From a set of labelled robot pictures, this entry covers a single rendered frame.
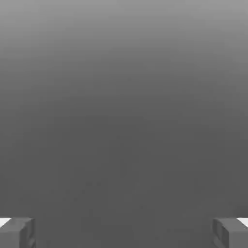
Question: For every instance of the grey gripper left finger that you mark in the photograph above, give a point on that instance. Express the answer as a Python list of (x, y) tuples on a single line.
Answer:
[(15, 234)]

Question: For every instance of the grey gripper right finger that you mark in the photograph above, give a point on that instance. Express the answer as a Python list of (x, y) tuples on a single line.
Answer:
[(232, 234)]

